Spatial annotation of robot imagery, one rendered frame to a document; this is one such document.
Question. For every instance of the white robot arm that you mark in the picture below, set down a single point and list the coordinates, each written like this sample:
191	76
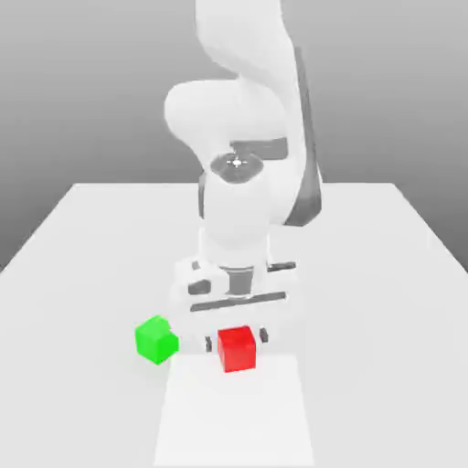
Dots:
237	212

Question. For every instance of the small red cube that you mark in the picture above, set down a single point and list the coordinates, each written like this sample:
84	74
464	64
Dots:
237	349

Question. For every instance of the small green cube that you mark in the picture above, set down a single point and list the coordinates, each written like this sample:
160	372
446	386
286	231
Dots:
155	342

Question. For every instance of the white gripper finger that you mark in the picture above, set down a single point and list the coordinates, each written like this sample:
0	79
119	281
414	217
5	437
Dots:
208	343
263	335

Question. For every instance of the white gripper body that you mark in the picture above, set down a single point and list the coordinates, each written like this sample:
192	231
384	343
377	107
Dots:
237	314

